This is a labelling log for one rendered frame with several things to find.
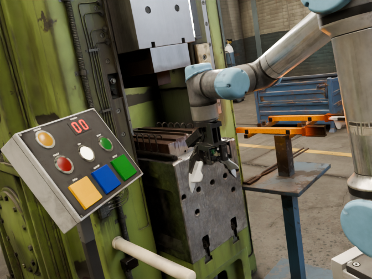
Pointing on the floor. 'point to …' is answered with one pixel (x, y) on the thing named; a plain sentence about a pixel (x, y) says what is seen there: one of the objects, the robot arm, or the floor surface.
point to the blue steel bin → (300, 98)
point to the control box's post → (90, 248)
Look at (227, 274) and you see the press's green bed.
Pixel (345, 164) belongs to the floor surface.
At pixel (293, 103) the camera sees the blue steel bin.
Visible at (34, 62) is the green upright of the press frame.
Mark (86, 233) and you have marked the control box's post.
